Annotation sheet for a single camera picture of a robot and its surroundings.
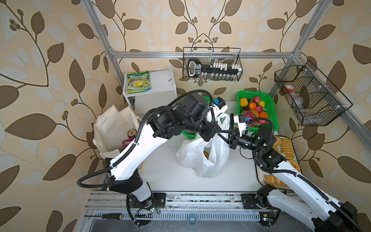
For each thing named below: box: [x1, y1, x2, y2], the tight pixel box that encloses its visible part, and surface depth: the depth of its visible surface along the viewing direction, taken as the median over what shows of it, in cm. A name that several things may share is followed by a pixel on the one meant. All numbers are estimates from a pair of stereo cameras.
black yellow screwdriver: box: [84, 213, 123, 220], surface depth 70 cm
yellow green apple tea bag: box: [126, 70, 151, 94], surface depth 83 cm
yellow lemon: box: [239, 97, 249, 107], surface depth 111 cm
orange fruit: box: [248, 102, 257, 110], surface depth 113 cm
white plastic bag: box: [175, 113, 231, 178], surface depth 67 cm
